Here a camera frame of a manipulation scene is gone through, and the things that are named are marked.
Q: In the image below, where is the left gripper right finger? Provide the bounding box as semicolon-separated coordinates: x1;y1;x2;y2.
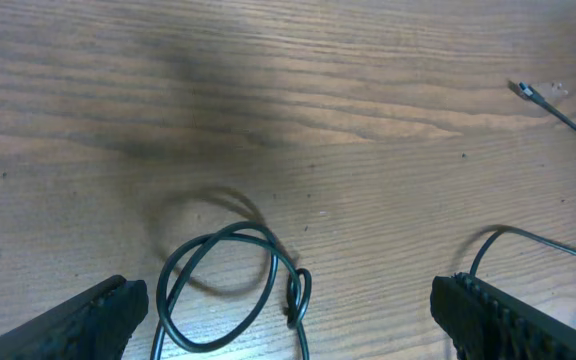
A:
430;273;576;360

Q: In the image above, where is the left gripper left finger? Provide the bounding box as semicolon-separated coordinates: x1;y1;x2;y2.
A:
0;275;149;360

